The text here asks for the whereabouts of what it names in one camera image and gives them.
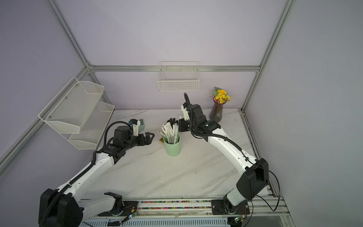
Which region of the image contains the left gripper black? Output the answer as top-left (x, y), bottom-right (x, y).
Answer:
top-left (124, 132), bottom-right (154, 151)

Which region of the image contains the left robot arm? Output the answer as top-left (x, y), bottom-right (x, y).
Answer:
top-left (38, 121), bottom-right (155, 227)

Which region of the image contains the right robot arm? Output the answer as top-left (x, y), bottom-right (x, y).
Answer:
top-left (179, 93), bottom-right (269, 214)

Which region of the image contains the bundle of wrapped straws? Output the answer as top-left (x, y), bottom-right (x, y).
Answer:
top-left (158, 122), bottom-right (179, 144)

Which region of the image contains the green storage cup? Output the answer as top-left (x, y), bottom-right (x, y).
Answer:
top-left (163, 133), bottom-right (182, 157)

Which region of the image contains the black yellow work glove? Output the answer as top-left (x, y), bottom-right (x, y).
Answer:
top-left (167, 118), bottom-right (179, 128)

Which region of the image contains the green hand brush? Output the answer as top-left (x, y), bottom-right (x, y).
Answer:
top-left (139, 119), bottom-right (145, 131)

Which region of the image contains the purple glass vase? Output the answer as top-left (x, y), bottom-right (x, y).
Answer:
top-left (209, 100), bottom-right (224, 123)

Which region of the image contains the yellow flower bouquet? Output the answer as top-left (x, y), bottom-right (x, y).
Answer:
top-left (211, 87), bottom-right (231, 105)

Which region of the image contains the white two-tier mesh shelf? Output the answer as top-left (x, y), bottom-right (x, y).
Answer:
top-left (38, 77), bottom-right (114, 150)

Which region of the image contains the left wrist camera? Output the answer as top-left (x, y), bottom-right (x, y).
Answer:
top-left (129, 119), bottom-right (141, 136)

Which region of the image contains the white wire wall basket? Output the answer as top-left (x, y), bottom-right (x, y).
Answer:
top-left (157, 61), bottom-right (200, 91)

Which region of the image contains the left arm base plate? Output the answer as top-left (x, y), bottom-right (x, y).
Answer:
top-left (98, 201), bottom-right (139, 217)

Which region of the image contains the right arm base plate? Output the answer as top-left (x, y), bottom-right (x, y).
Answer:
top-left (211, 199), bottom-right (250, 215)

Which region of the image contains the aluminium front rail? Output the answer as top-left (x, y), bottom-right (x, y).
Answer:
top-left (66, 195), bottom-right (290, 220)

